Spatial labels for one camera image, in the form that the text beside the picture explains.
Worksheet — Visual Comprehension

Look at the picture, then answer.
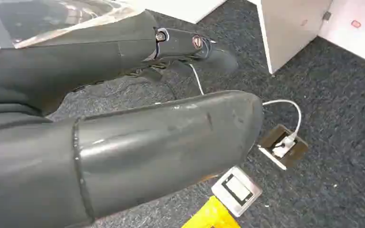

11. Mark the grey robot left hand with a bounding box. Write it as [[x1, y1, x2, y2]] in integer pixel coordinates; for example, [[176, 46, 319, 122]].
[[0, 11, 264, 228]]

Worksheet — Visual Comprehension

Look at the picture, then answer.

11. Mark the yellow plastic object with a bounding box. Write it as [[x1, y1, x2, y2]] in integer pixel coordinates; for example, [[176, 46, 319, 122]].
[[181, 195, 242, 228]]

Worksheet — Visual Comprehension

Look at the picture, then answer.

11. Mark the silver floor socket plate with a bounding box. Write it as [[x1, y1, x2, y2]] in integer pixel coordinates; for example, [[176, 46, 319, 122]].
[[211, 166, 263, 218]]

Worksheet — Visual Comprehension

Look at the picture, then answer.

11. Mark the white plug adapter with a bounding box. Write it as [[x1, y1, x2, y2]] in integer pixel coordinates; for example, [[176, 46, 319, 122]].
[[272, 133, 298, 159]]

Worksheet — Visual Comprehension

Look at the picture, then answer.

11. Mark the brown open floor socket box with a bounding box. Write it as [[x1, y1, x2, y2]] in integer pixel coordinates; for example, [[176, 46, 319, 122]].
[[258, 123, 309, 171]]

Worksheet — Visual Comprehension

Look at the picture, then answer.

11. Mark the ribbed grey left arm sleeve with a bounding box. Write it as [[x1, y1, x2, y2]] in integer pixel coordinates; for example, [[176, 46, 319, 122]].
[[0, 103, 51, 135]]

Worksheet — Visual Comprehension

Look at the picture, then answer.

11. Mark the clear plastic wrapped parcel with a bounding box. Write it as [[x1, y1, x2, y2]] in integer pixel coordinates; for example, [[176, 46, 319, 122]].
[[0, 0, 147, 58]]

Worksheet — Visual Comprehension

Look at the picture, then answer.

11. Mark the white desk side panel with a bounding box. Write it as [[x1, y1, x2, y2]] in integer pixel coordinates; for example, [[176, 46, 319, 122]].
[[248, 0, 333, 75]]

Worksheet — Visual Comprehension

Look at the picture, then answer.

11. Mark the white board with red mark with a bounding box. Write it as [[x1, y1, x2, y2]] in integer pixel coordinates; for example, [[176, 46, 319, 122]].
[[317, 0, 365, 69]]

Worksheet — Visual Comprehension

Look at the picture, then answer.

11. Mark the white cable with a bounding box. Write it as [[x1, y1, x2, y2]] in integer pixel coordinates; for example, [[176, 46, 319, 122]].
[[189, 64, 302, 141]]

